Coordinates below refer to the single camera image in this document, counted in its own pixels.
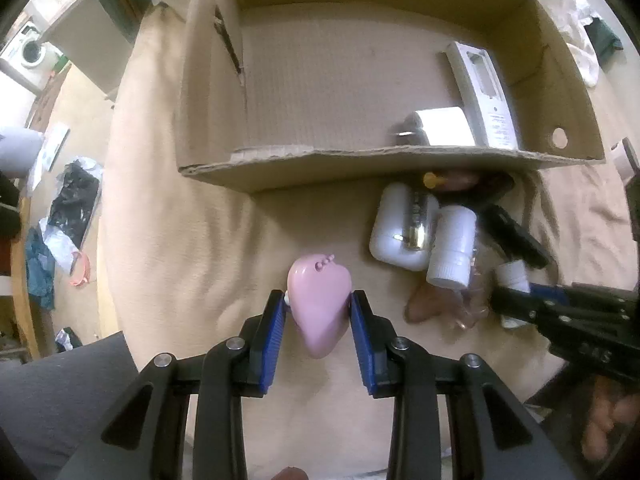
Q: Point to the white washing machine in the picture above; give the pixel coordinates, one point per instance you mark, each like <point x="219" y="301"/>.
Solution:
<point x="27" y="55"/>

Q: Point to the dark green cloth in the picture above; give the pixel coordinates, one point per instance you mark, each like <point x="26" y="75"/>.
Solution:
<point x="605" y="40"/>

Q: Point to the white duvet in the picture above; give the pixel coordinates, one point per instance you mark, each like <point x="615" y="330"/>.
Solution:
<point x="575" y="35"/>

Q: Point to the small black and white bag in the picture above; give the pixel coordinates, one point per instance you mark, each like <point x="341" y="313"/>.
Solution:
<point x="67" y="340"/>

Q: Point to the clear pink hair claw clip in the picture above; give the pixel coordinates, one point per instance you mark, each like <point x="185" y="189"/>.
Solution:
<point x="425" y="305"/>

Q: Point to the white paper envelope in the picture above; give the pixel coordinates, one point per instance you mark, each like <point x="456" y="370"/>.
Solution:
<point x="47" y="152"/>

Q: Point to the white charger plug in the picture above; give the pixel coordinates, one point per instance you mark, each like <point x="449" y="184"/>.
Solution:
<point x="445" y="125"/>

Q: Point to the white rectangular device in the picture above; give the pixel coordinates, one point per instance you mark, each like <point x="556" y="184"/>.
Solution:
<point x="487" y="90"/>

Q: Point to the white pill bottle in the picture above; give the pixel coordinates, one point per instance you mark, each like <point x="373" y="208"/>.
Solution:
<point x="452" y="245"/>

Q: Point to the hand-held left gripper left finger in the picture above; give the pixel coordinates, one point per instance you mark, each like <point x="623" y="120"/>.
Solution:
<point x="267" y="345"/>

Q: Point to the gold lipstick tube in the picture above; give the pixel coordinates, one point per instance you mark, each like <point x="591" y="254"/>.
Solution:
<point x="417" y="225"/>

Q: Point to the small yellow knob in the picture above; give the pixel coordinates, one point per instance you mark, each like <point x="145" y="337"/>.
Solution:
<point x="431" y="179"/>

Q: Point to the beige cabinet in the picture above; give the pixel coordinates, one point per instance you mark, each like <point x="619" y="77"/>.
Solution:
<point x="95" y="45"/>

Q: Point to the person's grey trouser leg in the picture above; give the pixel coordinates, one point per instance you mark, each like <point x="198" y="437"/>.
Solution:
<point x="60" y="410"/>

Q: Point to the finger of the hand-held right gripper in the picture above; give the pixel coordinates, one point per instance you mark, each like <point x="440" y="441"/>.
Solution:
<point x="590" y="345"/>
<point x="590" y="296"/>

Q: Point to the person's left hand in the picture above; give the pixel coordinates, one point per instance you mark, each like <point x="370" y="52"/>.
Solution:
<point x="291" y="474"/>

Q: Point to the person's right hand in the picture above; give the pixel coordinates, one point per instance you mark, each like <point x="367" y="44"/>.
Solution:
<point x="607" y="410"/>

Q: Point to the black plastic bag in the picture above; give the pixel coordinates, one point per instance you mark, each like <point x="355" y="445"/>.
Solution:
<point x="75" y="205"/>

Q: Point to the pink plastic hoop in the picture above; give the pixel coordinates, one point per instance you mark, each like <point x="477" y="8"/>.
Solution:
<point x="82" y="272"/>

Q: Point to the grey cushion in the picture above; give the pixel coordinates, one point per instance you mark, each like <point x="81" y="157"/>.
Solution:
<point x="17" y="150"/>

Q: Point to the cardboard box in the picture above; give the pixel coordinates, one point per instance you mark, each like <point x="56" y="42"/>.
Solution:
<point x="325" y="85"/>

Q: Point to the pink heart-shaped case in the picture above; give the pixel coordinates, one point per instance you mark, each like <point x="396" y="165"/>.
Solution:
<point x="320" y="305"/>

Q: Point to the wooden furniture edge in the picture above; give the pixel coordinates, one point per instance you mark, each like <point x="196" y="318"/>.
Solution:
<point x="25" y="310"/>

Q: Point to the white jar with brown lid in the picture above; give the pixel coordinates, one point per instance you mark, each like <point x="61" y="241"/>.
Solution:
<point x="625" y="156"/>

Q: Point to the black garment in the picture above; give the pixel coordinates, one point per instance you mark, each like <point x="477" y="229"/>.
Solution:
<point x="7" y="220"/>

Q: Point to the white earbuds case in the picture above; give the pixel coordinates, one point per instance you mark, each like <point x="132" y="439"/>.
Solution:
<point x="390" y="230"/>

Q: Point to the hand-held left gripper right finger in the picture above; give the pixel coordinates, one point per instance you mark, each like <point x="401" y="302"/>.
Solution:
<point x="365" y="345"/>

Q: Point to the small white bottle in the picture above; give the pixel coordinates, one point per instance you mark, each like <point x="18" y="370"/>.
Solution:
<point x="512" y="276"/>

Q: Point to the blue cloth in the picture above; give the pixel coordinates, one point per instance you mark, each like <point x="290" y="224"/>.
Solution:
<point x="40" y="270"/>

